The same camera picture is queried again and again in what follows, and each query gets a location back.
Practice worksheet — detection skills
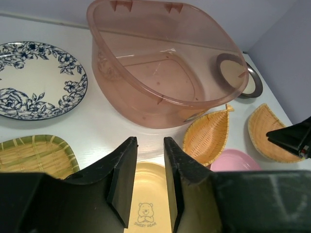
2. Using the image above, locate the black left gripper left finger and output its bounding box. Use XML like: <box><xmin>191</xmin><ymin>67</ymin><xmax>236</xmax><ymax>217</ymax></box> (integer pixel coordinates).
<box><xmin>66</xmin><ymin>136</ymin><xmax>138</xmax><ymax>229</ymax></box>

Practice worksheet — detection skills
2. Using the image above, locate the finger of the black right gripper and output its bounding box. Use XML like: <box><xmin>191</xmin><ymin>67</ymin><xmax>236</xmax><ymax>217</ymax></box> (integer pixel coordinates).
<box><xmin>266</xmin><ymin>117</ymin><xmax>311</xmax><ymax>158</ymax></box>

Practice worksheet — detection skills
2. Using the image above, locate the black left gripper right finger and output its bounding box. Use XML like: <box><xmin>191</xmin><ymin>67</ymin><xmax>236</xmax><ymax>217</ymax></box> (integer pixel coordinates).
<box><xmin>164</xmin><ymin>137</ymin><xmax>214</xmax><ymax>233</ymax></box>

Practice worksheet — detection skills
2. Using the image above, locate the yellow bear plastic plate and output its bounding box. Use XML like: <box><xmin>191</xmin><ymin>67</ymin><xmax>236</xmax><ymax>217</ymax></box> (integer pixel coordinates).
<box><xmin>124</xmin><ymin>162</ymin><xmax>172</xmax><ymax>233</ymax></box>

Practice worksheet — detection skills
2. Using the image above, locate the fan-shaped woven basket plate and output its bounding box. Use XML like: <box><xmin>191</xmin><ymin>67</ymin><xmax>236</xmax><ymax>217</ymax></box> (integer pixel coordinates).
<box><xmin>247</xmin><ymin>103</ymin><xmax>304</xmax><ymax>163</ymax></box>

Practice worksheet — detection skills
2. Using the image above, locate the fish-shaped woven basket plate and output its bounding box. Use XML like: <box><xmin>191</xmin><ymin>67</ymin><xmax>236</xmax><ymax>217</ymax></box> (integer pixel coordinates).
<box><xmin>182</xmin><ymin>104</ymin><xmax>234</xmax><ymax>166</ymax></box>

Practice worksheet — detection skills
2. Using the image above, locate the pink plastic plate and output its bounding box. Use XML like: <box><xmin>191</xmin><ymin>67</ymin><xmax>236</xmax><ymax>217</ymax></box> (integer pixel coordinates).
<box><xmin>210</xmin><ymin>149</ymin><xmax>261</xmax><ymax>172</ymax></box>

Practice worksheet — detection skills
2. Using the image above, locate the green striped bamboo tray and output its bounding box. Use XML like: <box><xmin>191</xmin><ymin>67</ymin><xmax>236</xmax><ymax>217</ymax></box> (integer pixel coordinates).
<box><xmin>0</xmin><ymin>134</ymin><xmax>80</xmax><ymax>179</ymax></box>

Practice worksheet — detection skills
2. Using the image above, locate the dark rimmed metal plate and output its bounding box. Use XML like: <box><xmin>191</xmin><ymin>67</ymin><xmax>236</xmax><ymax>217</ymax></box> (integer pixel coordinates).
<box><xmin>216</xmin><ymin>53</ymin><xmax>263</xmax><ymax>99</ymax></box>

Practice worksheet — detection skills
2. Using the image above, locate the blue floral ceramic plate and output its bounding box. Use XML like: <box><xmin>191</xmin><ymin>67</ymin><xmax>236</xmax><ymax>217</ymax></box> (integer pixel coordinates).
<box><xmin>0</xmin><ymin>41</ymin><xmax>88</xmax><ymax>121</ymax></box>

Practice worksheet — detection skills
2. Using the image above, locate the pink translucent plastic bin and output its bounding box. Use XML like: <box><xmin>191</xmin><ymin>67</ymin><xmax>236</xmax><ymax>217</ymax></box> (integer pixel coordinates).
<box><xmin>86</xmin><ymin>0</ymin><xmax>249</xmax><ymax>129</ymax></box>

